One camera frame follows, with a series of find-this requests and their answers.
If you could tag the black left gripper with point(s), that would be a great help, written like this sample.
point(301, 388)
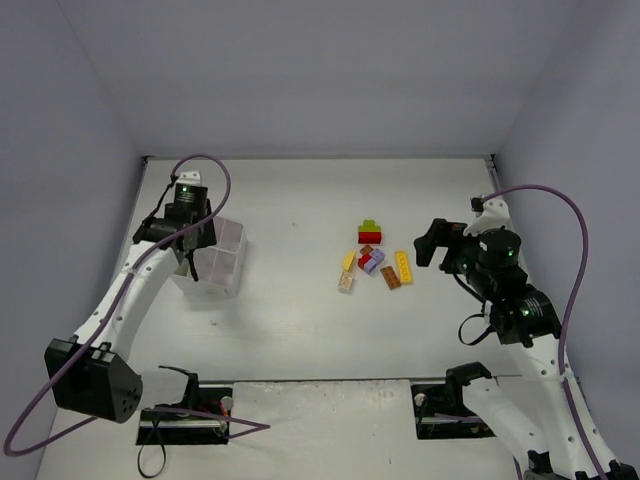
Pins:
point(198, 235)

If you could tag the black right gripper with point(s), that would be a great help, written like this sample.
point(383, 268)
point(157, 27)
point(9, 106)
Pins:
point(447, 245)

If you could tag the yellow long lego plate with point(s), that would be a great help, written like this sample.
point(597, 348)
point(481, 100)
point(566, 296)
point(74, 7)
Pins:
point(403, 267)

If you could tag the brown lego plate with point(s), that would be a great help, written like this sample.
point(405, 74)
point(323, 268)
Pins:
point(390, 277)

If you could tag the purple square lego brick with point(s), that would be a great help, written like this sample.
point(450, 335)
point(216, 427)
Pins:
point(377, 255)

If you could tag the brown lego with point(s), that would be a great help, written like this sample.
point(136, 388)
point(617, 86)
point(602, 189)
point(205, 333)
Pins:
point(367, 249)

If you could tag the small red lego brick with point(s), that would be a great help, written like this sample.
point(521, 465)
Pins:
point(363, 261)

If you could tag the yellow curved lego piece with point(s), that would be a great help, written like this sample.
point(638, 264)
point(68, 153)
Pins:
point(348, 261)

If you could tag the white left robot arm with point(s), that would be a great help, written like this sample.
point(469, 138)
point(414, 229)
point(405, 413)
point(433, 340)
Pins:
point(89, 371)

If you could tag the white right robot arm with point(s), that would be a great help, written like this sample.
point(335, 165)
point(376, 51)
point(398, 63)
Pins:
point(564, 443)

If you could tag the white divided sorting container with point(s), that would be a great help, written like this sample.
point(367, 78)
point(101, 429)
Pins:
point(219, 267)

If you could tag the green stepped lego brick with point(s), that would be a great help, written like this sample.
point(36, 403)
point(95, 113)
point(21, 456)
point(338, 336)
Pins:
point(369, 226)

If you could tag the red long lego brick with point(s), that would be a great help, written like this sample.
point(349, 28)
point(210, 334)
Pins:
point(370, 237)

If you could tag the tan printed lego brick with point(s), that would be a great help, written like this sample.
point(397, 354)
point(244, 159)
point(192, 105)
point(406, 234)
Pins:
point(345, 283)

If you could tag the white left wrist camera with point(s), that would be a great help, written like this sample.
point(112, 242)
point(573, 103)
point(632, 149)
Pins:
point(192, 178)

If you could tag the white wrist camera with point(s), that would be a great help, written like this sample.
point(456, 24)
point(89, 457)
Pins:
point(192, 178)
point(490, 213)

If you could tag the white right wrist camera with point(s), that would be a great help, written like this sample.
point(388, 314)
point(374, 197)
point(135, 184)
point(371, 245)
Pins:
point(490, 213)

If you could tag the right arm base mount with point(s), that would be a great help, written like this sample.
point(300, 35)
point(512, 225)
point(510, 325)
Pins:
point(437, 418)

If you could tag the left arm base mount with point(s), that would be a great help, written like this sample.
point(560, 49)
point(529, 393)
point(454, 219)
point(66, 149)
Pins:
point(209, 420)

